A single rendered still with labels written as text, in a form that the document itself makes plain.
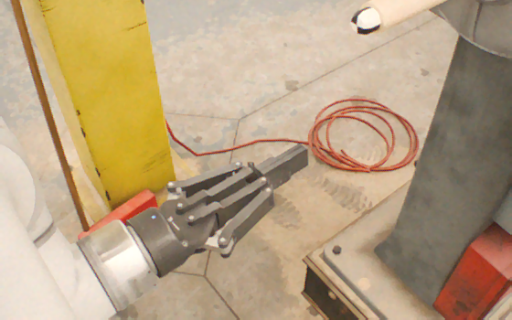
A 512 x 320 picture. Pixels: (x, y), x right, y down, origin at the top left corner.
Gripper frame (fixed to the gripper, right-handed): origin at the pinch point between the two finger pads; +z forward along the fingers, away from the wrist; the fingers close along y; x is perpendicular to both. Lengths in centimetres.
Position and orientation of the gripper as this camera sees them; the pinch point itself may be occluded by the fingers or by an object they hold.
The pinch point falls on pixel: (282, 166)
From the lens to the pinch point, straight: 64.3
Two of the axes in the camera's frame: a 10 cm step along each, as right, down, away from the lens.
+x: -0.9, -7.5, -6.6
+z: 7.9, -4.5, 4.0
